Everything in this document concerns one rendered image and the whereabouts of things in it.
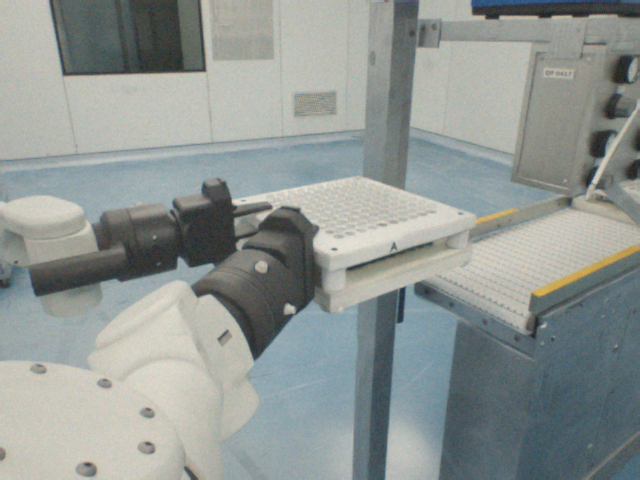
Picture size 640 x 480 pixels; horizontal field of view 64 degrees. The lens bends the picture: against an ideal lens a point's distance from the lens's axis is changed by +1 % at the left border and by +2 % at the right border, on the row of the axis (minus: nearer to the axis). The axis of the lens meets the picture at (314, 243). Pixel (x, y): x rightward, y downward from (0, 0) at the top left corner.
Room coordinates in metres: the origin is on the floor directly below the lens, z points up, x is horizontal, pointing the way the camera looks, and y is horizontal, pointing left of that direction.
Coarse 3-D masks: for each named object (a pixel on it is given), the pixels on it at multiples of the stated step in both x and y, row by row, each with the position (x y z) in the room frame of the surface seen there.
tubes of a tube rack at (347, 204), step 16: (304, 192) 0.71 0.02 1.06; (320, 192) 0.71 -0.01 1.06; (336, 192) 0.72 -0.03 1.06; (352, 192) 0.71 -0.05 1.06; (368, 192) 0.71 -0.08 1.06; (304, 208) 0.64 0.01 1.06; (320, 208) 0.65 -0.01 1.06; (336, 208) 0.64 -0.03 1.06; (352, 208) 0.64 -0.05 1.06; (368, 208) 0.65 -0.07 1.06; (384, 208) 0.65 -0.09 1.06; (400, 208) 0.64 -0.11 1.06; (336, 224) 0.59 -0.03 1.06
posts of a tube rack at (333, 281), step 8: (240, 224) 0.68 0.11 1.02; (464, 232) 0.64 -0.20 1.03; (448, 240) 0.64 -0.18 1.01; (456, 240) 0.64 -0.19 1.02; (464, 240) 0.64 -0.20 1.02; (456, 248) 0.64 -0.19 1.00; (464, 248) 0.64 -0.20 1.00; (328, 272) 0.51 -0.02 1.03; (336, 272) 0.51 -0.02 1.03; (344, 272) 0.52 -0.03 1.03; (328, 280) 0.51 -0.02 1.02; (336, 280) 0.51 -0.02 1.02; (344, 280) 0.52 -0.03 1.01; (328, 288) 0.51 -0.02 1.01; (336, 288) 0.51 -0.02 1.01
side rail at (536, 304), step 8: (632, 256) 0.89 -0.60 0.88; (616, 264) 0.86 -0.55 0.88; (624, 264) 0.88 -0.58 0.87; (632, 264) 0.90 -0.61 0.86; (592, 272) 0.81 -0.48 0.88; (600, 272) 0.83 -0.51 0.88; (608, 272) 0.85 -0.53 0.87; (616, 272) 0.86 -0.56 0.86; (576, 280) 0.78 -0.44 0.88; (584, 280) 0.80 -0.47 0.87; (592, 280) 0.81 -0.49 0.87; (600, 280) 0.83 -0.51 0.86; (560, 288) 0.75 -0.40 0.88; (568, 288) 0.77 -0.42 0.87; (576, 288) 0.78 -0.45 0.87; (584, 288) 0.80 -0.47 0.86; (536, 296) 0.72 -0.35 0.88; (544, 296) 0.73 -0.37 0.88; (552, 296) 0.74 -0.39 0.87; (560, 296) 0.76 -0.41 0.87; (568, 296) 0.77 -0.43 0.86; (528, 304) 0.73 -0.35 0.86; (536, 304) 0.72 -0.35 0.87; (544, 304) 0.73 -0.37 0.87; (552, 304) 0.74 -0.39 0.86; (536, 312) 0.72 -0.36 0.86
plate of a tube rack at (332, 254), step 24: (408, 192) 0.74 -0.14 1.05; (264, 216) 0.63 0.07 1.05; (432, 216) 0.64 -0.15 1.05; (456, 216) 0.64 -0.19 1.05; (336, 240) 0.55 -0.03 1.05; (360, 240) 0.55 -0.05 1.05; (384, 240) 0.55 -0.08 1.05; (408, 240) 0.57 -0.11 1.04; (432, 240) 0.60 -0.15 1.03; (336, 264) 0.51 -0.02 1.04
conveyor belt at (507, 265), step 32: (544, 224) 1.14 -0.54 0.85; (576, 224) 1.14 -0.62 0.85; (608, 224) 1.14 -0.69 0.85; (480, 256) 0.96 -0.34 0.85; (512, 256) 0.96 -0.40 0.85; (544, 256) 0.96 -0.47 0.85; (576, 256) 0.96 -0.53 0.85; (448, 288) 0.86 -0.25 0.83; (480, 288) 0.82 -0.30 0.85; (512, 288) 0.82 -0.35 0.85; (512, 320) 0.75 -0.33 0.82
